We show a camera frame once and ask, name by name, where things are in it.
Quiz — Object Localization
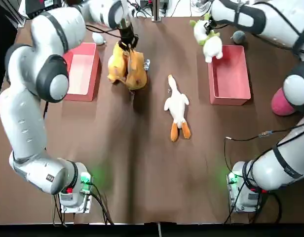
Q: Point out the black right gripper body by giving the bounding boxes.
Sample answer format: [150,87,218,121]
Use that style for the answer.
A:
[203,19,217,35]

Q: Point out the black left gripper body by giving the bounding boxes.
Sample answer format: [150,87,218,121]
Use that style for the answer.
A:
[118,24,136,42]

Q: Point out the orange dragon plush doll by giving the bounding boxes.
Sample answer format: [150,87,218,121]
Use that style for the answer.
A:
[107,41,130,84]

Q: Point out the white plush doll green trim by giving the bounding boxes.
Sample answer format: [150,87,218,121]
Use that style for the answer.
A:
[190,13,224,63]

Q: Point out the orange plush doll white belly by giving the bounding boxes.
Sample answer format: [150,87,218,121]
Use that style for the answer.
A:
[126,49,152,91]

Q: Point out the white goose plush orange feet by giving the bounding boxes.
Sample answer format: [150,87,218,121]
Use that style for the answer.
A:
[163,75,191,142]

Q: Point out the grey electronics box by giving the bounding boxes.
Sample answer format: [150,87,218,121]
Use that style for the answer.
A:
[140,0,169,8]

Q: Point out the pink plastic box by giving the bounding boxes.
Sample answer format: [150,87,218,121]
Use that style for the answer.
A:
[207,44,251,106]
[62,42,101,102]

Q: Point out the small grey round plush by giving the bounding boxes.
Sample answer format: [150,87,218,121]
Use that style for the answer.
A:
[92,32,106,46]
[230,30,247,45]

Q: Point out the pink pig plush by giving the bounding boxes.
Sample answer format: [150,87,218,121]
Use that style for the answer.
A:
[271,87,297,116]

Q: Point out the silver metal post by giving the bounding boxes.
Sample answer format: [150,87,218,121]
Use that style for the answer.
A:
[152,0,163,22]

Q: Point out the silver aluminium frame rail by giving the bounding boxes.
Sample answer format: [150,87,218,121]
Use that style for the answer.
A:
[9,0,27,27]

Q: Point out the loose black cable with plug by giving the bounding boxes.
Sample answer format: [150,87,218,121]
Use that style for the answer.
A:
[223,120,304,173]

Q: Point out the black base cable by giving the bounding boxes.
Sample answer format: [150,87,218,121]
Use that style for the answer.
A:
[87,181,114,226]
[250,191,283,224]
[225,172,244,224]
[52,187,68,227]

